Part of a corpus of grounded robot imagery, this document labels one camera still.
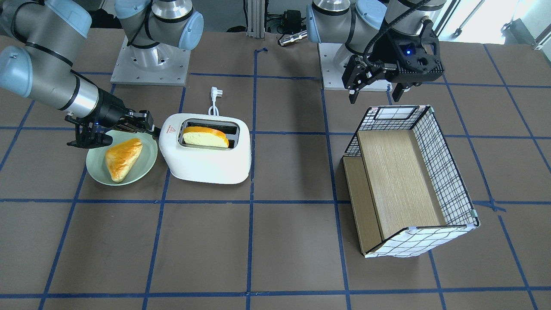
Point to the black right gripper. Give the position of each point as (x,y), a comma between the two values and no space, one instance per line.
(110,111)

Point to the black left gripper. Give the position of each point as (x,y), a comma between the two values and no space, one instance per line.
(388,52)

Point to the white toaster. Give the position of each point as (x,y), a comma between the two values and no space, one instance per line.
(206,164)

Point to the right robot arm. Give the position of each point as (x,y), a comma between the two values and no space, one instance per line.
(52,33)

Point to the toast slice in toaster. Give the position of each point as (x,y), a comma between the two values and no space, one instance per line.
(205,136)

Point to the golden triangular bread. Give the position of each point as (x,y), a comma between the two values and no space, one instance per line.
(120,158)

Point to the green plate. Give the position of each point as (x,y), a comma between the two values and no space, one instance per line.
(97,169)

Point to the silver cylinder on table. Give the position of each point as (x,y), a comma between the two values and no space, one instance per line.
(289,39)

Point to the wire basket with wood shelf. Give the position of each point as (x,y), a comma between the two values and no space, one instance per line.
(406,190)

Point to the aluminium frame post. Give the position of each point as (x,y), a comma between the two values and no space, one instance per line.
(255,13)

